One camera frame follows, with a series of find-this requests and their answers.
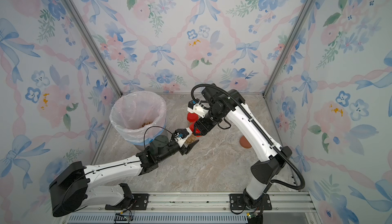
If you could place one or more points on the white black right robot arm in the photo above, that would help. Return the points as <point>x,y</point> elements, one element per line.
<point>231,106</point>

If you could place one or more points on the metal mesh trash bin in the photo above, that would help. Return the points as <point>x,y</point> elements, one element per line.
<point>144,144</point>

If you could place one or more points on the pink trash bag liner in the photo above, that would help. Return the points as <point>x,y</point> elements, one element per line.
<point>132,110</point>

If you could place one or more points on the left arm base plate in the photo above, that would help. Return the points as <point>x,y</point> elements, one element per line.
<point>137,201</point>

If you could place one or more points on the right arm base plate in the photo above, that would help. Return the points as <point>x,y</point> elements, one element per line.
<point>240,202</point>

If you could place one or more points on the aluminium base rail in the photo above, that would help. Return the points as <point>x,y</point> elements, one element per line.
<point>204,208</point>

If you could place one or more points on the orange jar lid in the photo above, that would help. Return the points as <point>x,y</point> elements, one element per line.
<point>244,142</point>

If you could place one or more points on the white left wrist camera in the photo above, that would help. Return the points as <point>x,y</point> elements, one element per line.
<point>180,139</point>

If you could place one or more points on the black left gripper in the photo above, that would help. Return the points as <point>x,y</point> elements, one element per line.
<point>184,150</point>

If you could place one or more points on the aluminium corner post right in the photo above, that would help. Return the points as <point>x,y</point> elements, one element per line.
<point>292,37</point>

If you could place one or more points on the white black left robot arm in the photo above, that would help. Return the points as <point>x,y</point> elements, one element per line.
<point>80,186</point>

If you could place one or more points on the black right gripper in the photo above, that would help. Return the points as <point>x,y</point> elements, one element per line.
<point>202,126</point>

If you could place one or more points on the aluminium corner post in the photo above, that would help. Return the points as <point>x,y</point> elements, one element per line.
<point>89,40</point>
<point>292,37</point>

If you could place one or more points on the red jar lid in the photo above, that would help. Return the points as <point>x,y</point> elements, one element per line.
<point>196,132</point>
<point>192,117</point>

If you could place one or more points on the clear jar with peanuts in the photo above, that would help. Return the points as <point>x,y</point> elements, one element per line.
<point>191,139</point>
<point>192,118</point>

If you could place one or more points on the aluminium corner post left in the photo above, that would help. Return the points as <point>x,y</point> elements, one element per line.
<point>89,40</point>

